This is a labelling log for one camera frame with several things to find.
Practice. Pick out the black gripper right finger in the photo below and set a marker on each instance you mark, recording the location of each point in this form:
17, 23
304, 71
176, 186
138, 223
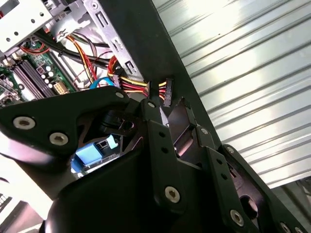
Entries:
218, 174

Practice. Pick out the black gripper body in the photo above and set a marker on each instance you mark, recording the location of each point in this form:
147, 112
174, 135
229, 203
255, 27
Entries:
109, 199

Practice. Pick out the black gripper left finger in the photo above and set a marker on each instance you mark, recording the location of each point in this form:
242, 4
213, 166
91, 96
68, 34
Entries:
48, 116

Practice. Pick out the hard disk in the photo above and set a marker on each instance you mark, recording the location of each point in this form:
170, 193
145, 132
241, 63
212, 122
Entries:
88, 154

